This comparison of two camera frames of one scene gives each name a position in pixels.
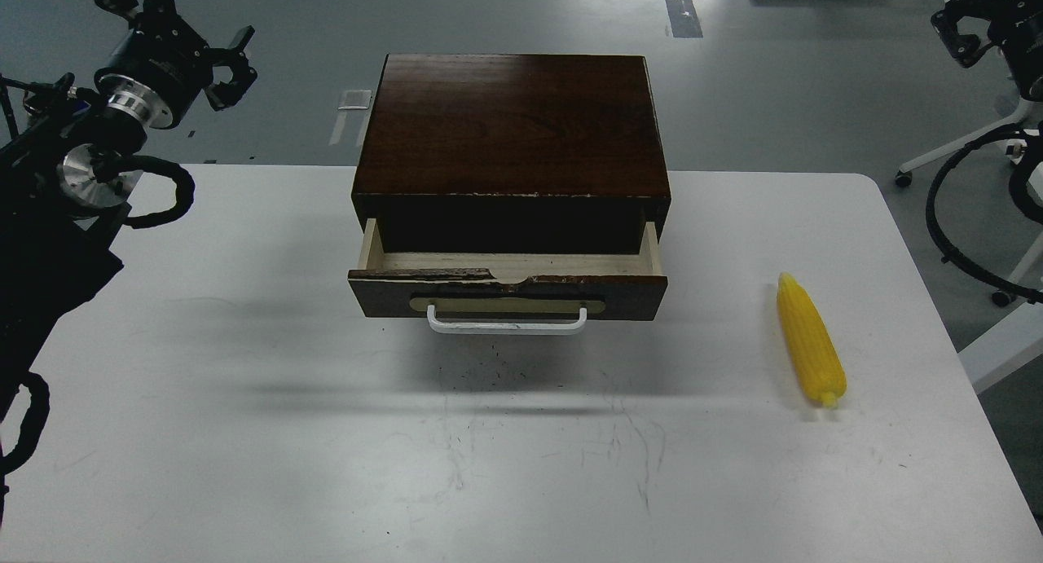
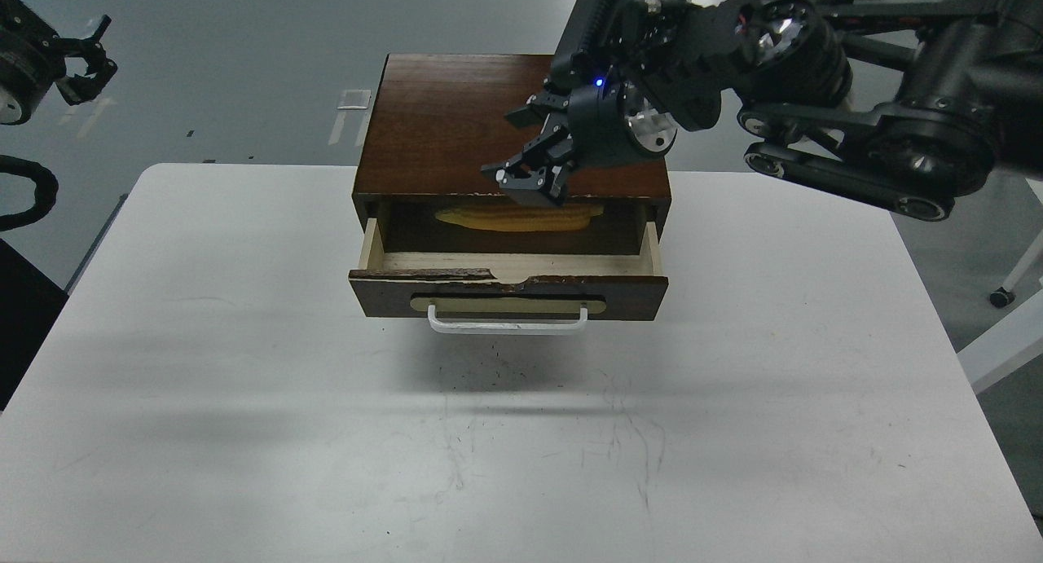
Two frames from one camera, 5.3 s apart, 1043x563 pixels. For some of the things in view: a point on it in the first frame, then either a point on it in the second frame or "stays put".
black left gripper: (160, 68) to (31, 61)
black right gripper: (1009, 15) to (605, 121)
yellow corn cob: (811, 345) to (521, 217)
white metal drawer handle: (503, 328) stays put
